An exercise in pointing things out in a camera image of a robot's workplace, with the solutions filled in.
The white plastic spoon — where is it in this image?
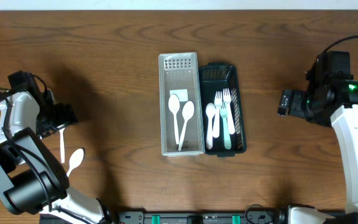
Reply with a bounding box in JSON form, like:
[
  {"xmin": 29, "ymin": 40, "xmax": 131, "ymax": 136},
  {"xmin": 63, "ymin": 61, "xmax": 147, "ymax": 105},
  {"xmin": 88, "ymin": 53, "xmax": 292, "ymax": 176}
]
[
  {"xmin": 206, "ymin": 103, "xmax": 216, "ymax": 149},
  {"xmin": 178, "ymin": 101, "xmax": 195, "ymax": 151},
  {"xmin": 59, "ymin": 128, "xmax": 65, "ymax": 164},
  {"xmin": 168, "ymin": 94, "xmax": 180, "ymax": 144},
  {"xmin": 67, "ymin": 148, "xmax": 85, "ymax": 177}
]

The white plastic fork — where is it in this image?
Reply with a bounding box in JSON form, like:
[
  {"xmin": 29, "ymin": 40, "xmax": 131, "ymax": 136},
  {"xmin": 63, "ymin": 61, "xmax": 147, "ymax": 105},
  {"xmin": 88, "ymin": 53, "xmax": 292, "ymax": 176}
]
[
  {"xmin": 223, "ymin": 88, "xmax": 235, "ymax": 134},
  {"xmin": 220, "ymin": 102, "xmax": 232, "ymax": 150},
  {"xmin": 213, "ymin": 91, "xmax": 223, "ymax": 138}
]

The clear plastic basket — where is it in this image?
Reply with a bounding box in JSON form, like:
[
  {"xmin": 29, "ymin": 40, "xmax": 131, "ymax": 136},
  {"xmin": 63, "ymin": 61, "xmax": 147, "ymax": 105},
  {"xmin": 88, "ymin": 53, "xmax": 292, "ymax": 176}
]
[{"xmin": 158, "ymin": 52, "xmax": 204, "ymax": 157}]

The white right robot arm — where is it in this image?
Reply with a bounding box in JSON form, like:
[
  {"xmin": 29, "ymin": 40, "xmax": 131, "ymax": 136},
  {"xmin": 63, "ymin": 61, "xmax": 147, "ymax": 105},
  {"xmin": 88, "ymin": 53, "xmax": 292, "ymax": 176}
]
[{"xmin": 277, "ymin": 84, "xmax": 358, "ymax": 223}]

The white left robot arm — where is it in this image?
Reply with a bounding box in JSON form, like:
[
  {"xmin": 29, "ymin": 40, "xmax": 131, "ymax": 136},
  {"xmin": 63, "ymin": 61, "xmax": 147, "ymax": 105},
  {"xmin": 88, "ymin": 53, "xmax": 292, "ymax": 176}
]
[{"xmin": 0, "ymin": 90, "xmax": 112, "ymax": 223}]

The dark green plastic basket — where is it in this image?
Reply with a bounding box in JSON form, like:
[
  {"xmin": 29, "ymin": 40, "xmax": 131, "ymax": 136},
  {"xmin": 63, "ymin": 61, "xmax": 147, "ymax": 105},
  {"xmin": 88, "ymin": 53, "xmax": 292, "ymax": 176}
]
[{"xmin": 199, "ymin": 63, "xmax": 247, "ymax": 157}]

